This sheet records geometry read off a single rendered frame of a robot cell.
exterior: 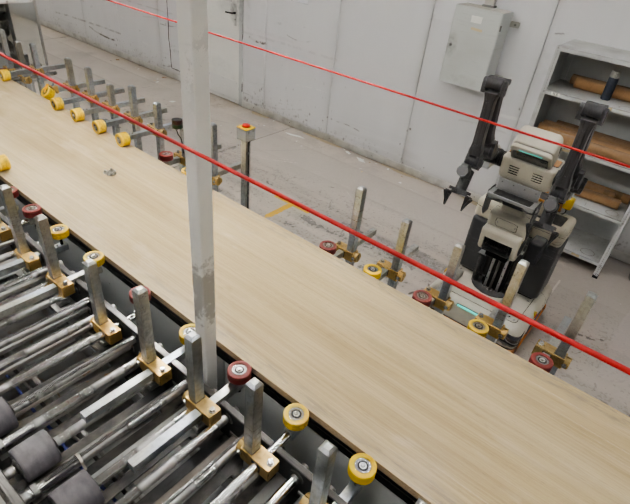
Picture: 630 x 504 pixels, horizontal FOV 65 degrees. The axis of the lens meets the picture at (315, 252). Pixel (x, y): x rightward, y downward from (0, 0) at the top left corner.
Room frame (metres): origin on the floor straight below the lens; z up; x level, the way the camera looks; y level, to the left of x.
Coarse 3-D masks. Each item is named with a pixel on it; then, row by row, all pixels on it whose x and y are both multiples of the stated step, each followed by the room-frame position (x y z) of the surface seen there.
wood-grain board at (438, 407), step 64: (0, 128) 2.73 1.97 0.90; (64, 128) 2.84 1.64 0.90; (64, 192) 2.08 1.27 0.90; (128, 192) 2.15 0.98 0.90; (128, 256) 1.63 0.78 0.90; (256, 256) 1.74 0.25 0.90; (320, 256) 1.79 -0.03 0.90; (192, 320) 1.30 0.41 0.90; (256, 320) 1.34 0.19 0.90; (320, 320) 1.38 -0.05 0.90; (384, 320) 1.42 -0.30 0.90; (448, 320) 1.46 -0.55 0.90; (320, 384) 1.07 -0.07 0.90; (384, 384) 1.11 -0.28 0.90; (448, 384) 1.14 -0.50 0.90; (512, 384) 1.17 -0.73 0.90; (384, 448) 0.87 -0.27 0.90; (448, 448) 0.89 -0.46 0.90; (512, 448) 0.92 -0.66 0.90; (576, 448) 0.94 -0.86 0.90
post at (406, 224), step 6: (402, 222) 1.83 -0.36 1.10; (408, 222) 1.82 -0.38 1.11; (402, 228) 1.82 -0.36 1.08; (408, 228) 1.82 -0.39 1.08; (402, 234) 1.82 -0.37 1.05; (408, 234) 1.83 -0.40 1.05; (402, 240) 1.82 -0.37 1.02; (396, 246) 1.83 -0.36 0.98; (402, 246) 1.81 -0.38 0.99; (402, 252) 1.82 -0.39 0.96; (396, 258) 1.82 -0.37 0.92; (396, 264) 1.82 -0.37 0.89; (396, 270) 1.81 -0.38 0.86; (390, 282) 1.82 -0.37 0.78; (396, 282) 1.83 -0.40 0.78
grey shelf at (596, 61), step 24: (576, 48) 3.70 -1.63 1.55; (600, 48) 3.81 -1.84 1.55; (552, 72) 3.70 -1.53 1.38; (576, 72) 4.01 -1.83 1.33; (600, 72) 3.92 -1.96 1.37; (624, 72) 3.83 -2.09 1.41; (552, 96) 4.05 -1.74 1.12; (576, 96) 3.61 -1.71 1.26; (600, 96) 3.69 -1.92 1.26; (552, 120) 4.04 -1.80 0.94; (576, 120) 3.94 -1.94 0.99; (624, 120) 3.75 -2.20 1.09; (600, 168) 3.76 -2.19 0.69; (624, 168) 3.30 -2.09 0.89; (624, 192) 3.62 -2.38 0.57; (576, 216) 3.76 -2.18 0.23; (600, 216) 3.30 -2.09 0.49; (624, 216) 3.22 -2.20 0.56; (576, 240) 3.53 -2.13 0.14; (600, 240) 3.57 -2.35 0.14; (600, 264) 3.21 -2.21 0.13
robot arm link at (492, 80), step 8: (488, 80) 2.33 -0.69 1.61; (496, 80) 2.31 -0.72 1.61; (504, 80) 2.31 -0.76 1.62; (488, 88) 2.34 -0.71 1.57; (496, 88) 2.30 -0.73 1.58; (496, 104) 2.38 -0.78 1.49; (496, 112) 2.38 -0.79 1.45; (496, 120) 2.40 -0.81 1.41; (488, 136) 2.40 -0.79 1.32; (488, 144) 2.40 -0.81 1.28; (496, 144) 2.41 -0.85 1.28; (496, 152) 2.44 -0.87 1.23
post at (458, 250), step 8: (456, 248) 1.68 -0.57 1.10; (464, 248) 1.69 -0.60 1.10; (456, 256) 1.67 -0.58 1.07; (448, 264) 1.69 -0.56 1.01; (456, 264) 1.67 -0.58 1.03; (448, 272) 1.68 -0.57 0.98; (456, 272) 1.69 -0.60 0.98; (448, 288) 1.67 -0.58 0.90; (440, 296) 1.68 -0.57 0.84; (448, 296) 1.69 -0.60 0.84; (440, 312) 1.67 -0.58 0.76
